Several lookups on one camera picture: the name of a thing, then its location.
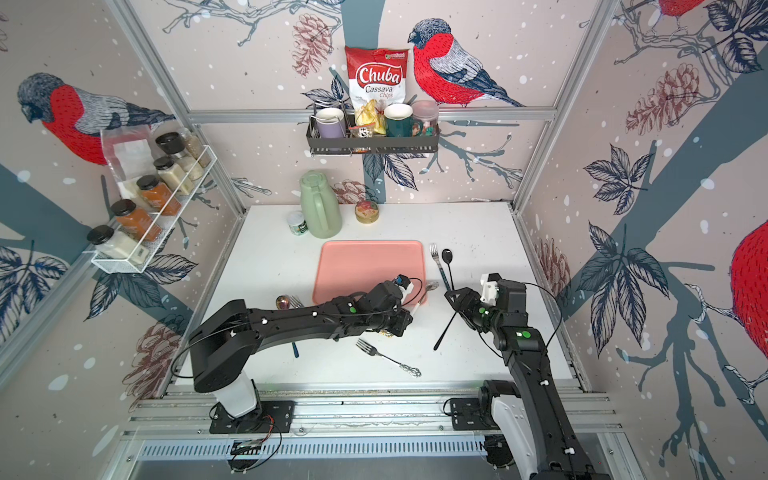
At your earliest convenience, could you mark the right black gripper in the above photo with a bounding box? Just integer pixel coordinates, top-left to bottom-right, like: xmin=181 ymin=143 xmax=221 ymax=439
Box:
xmin=446 ymin=286 xmax=505 ymax=332

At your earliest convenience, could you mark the large black long spoon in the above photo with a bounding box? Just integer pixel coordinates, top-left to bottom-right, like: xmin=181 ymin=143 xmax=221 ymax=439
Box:
xmin=433 ymin=311 xmax=458 ymax=351

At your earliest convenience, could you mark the silver ornate handle fork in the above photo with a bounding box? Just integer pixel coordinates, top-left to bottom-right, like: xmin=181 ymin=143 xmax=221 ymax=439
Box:
xmin=356 ymin=338 xmax=422 ymax=378

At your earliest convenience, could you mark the teal handle fork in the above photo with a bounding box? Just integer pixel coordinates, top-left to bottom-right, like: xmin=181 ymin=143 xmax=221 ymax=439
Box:
xmin=429 ymin=243 xmax=451 ymax=291

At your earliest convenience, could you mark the cow pattern handle spoon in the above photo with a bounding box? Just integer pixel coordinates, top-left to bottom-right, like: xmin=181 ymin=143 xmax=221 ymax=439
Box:
xmin=410 ymin=280 xmax=440 ymax=316

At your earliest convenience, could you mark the small black spoon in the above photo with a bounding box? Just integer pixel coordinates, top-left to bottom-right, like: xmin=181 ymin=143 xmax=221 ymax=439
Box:
xmin=441 ymin=248 xmax=455 ymax=291

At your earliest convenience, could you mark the grey speckled handle fork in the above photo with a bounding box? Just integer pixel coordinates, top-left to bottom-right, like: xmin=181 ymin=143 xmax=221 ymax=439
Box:
xmin=288 ymin=295 xmax=305 ymax=309

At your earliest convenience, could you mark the iridescent rainbow spoon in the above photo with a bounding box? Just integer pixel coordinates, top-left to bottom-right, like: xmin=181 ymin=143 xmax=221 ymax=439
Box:
xmin=275 ymin=295 xmax=300 ymax=358

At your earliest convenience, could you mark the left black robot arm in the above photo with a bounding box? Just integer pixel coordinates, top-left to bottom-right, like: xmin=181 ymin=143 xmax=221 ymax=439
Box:
xmin=188 ymin=275 xmax=415 ymax=418

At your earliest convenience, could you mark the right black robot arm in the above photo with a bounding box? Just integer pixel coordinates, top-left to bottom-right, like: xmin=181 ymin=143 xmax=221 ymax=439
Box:
xmin=445 ymin=273 xmax=610 ymax=479

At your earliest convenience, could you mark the pink plastic tray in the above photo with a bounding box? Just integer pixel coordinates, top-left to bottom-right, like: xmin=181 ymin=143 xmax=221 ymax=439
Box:
xmin=312 ymin=240 xmax=426 ymax=304

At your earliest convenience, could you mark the round gold tin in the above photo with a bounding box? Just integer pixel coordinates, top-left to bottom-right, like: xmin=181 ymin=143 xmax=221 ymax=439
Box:
xmin=354 ymin=200 xmax=380 ymax=224

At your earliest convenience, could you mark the green thermos jug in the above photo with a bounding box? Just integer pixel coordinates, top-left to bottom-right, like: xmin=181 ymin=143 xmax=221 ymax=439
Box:
xmin=300 ymin=170 xmax=342 ymax=239

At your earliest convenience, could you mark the small green labelled can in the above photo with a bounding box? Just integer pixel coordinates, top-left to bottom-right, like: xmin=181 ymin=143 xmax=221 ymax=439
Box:
xmin=287 ymin=211 xmax=308 ymax=236

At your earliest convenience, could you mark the dark green mug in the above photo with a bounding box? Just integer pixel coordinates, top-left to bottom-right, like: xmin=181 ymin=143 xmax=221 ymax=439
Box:
xmin=384 ymin=103 xmax=413 ymax=138

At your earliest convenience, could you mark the purple mug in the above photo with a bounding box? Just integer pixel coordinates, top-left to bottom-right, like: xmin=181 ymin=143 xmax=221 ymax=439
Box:
xmin=313 ymin=107 xmax=347 ymax=139

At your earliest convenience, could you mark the yellow snack packet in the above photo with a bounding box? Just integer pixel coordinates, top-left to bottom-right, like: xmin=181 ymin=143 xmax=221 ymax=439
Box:
xmin=355 ymin=100 xmax=386 ymax=135

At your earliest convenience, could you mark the clear jar pink lid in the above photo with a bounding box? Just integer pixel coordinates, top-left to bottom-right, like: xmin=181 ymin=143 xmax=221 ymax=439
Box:
xmin=411 ymin=100 xmax=439 ymax=137

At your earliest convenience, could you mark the red Chuba chips bag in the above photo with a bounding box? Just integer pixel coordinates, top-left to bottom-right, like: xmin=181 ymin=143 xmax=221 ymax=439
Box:
xmin=345 ymin=47 xmax=409 ymax=111

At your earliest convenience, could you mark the beige spice jar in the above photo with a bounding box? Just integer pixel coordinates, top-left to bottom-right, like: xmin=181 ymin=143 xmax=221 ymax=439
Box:
xmin=153 ymin=156 xmax=194 ymax=196

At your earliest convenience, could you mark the orange spice jar middle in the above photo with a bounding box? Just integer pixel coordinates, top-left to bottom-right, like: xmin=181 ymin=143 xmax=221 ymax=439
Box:
xmin=136 ymin=175 xmax=182 ymax=217

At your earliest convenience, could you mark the orange spice jar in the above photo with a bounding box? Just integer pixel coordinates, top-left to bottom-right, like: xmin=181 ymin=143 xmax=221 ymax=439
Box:
xmin=111 ymin=199 xmax=162 ymax=242
xmin=136 ymin=175 xmax=182 ymax=217

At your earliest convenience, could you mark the dark lid spice jar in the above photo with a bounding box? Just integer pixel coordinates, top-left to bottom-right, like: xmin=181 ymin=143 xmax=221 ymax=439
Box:
xmin=155 ymin=132 xmax=204 ymax=181

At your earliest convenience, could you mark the orange spice jar front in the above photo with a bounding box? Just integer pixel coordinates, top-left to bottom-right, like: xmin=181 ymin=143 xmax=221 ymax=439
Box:
xmin=111 ymin=199 xmax=162 ymax=242

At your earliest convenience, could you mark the clear acrylic spice rack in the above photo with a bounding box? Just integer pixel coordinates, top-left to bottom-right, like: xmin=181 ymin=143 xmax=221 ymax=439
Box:
xmin=88 ymin=126 xmax=217 ymax=274

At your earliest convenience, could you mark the white powder spice jar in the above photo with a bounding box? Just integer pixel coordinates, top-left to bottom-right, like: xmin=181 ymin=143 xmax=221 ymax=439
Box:
xmin=87 ymin=225 xmax=149 ymax=266

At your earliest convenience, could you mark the clear plastic bag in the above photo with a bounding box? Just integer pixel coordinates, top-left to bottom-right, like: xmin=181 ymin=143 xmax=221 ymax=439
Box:
xmin=100 ymin=125 xmax=156 ymax=199

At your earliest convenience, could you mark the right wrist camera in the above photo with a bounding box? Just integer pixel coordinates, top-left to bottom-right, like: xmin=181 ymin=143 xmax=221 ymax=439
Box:
xmin=480 ymin=273 xmax=501 ymax=306

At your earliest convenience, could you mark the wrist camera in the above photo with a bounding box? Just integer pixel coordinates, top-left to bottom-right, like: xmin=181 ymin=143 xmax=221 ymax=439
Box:
xmin=480 ymin=273 xmax=501 ymax=306
xmin=393 ymin=275 xmax=414 ymax=305

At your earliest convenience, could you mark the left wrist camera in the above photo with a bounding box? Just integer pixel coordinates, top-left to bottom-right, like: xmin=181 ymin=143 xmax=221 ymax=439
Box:
xmin=393 ymin=275 xmax=414 ymax=305

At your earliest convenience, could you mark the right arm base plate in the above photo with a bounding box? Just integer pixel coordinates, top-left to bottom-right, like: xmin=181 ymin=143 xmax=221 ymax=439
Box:
xmin=443 ymin=398 xmax=499 ymax=431

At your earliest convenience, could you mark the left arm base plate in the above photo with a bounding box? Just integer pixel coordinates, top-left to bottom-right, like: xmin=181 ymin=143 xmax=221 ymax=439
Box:
xmin=209 ymin=400 xmax=296 ymax=435

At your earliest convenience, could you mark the dark wall shelf basket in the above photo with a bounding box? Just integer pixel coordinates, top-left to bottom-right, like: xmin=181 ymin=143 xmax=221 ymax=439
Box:
xmin=306 ymin=118 xmax=441 ymax=155

